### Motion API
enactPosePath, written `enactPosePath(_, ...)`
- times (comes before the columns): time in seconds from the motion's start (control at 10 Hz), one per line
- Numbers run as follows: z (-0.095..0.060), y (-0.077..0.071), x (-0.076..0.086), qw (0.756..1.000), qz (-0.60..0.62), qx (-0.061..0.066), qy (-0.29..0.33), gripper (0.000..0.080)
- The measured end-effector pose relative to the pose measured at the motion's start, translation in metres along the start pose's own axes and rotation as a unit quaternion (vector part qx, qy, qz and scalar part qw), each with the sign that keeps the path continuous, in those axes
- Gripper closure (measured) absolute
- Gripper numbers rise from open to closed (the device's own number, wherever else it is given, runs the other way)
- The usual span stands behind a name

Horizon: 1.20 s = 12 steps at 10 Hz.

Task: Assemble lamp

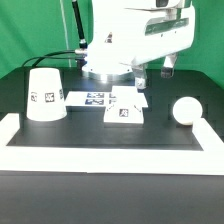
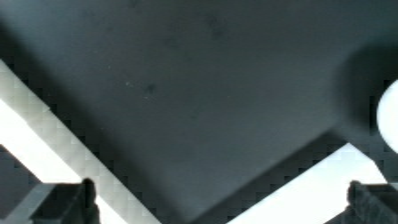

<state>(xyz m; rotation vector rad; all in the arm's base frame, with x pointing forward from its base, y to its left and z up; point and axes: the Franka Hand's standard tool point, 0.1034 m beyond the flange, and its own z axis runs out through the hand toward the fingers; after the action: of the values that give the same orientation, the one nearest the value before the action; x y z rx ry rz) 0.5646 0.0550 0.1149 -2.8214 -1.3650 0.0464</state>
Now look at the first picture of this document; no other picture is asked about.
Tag white lamp bulb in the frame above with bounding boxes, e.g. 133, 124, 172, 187
172, 97, 203, 125

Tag white marker sheet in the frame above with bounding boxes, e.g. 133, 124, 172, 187
65, 91, 116, 107

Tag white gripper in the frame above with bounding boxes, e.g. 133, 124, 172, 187
128, 4, 195, 89

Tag white lamp shade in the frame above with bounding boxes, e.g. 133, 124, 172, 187
26, 68, 67, 122

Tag white U-shaped frame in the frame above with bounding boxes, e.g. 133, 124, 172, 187
0, 113, 224, 176

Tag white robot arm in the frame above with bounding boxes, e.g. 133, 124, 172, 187
82, 0, 195, 89

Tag white lamp base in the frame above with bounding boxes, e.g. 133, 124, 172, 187
103, 86, 148, 125

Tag black cable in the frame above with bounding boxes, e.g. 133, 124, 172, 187
21, 50, 88, 69

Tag black rod with connector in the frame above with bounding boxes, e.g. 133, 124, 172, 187
72, 0, 88, 50

